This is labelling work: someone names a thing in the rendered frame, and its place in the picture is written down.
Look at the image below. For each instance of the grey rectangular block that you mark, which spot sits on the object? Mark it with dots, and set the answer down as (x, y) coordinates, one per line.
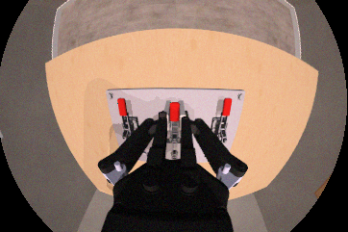
(169, 149)

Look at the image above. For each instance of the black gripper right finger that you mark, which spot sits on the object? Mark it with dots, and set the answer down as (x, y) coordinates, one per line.
(227, 167)

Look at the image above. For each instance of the grey fixture plate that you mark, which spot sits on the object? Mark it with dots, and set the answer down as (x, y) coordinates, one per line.
(200, 103)

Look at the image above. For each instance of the toggle clamp with red handle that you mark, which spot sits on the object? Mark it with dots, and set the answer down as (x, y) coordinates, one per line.
(220, 123)
(132, 121)
(174, 122)

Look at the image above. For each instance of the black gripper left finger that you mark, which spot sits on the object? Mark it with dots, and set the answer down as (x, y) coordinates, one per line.
(117, 165)

